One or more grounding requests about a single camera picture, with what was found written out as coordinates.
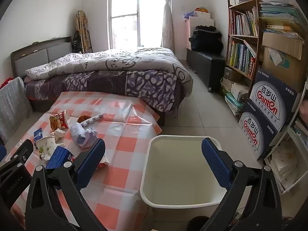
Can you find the pile of white booklets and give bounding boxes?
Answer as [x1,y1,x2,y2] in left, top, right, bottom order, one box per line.
[267,142,299,190]

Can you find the row of thick books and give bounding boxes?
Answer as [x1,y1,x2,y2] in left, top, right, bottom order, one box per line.
[228,40,257,79]

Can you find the wooden bookshelf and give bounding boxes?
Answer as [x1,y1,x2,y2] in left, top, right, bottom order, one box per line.
[226,0,263,80]

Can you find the light printed quilt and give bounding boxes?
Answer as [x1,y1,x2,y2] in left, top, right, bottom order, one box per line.
[24,48,193,97]

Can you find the row of thin books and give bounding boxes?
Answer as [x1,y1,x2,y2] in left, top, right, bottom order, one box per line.
[228,7,259,36]

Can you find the window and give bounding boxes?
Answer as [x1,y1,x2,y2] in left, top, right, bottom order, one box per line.
[108,0,166,50]

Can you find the crumpled white lilac paper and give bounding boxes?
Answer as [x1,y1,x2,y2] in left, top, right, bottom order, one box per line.
[70,123,98,148]

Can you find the white paper wrapper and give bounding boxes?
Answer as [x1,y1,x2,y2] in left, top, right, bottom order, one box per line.
[34,136,58,162]

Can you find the stack of books on floor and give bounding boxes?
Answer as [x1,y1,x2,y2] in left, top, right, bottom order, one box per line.
[220,77,249,116]

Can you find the blue carton box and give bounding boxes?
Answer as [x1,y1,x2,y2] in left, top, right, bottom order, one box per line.
[45,146,74,170]

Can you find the small blue card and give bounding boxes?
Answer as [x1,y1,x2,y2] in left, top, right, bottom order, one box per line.
[33,129,44,142]

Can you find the white folded panel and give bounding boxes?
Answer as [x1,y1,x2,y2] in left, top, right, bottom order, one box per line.
[185,11,214,49]

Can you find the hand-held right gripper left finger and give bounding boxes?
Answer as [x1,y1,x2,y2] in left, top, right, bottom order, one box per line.
[25,138,107,231]

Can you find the black bag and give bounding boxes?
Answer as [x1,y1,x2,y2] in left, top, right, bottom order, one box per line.
[72,30,83,53]

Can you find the black bench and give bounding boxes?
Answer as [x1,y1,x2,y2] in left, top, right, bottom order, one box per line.
[186,48,227,93]

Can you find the brown cardboard box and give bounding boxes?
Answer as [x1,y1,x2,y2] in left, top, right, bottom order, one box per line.
[261,31,304,94]

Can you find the dark blue water case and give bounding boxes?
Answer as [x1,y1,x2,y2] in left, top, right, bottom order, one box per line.
[249,69,301,133]
[238,103,289,160]

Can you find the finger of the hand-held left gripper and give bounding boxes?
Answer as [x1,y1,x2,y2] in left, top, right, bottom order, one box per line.
[0,139,33,174]

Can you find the grey blister strip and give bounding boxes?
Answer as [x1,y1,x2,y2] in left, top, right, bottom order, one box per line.
[80,113,104,127]

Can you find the red instant noodle cup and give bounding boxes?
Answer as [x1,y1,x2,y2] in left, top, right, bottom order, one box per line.
[49,110,71,130]

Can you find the purple patterned blanket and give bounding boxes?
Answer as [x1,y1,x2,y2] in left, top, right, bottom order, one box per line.
[24,70,187,116]

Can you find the crumpled white tissue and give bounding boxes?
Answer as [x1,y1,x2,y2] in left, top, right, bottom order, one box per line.
[50,129,66,142]

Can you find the pile of dark clothes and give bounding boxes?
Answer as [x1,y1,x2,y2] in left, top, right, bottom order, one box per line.
[189,25,223,53]

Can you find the white plastic bin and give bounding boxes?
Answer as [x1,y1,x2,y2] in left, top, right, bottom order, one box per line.
[140,135,228,208]

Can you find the red cloth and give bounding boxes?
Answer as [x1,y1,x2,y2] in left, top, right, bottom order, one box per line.
[0,77,13,89]

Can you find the stack of papers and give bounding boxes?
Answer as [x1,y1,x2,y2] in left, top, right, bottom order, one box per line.
[259,0,306,41]

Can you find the plaid coat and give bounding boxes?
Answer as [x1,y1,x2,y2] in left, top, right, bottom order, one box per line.
[75,10,90,53]

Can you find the grey bed headboard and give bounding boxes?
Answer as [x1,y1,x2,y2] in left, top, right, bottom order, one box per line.
[10,36,73,77]

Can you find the orange white checked tablecloth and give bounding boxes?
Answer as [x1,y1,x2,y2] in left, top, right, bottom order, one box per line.
[5,91,161,231]

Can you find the grey quilted cushion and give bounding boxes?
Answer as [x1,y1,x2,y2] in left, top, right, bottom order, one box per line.
[0,77,33,142]

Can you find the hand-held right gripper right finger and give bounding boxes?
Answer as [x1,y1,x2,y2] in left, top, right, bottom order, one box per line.
[202,137,282,231]

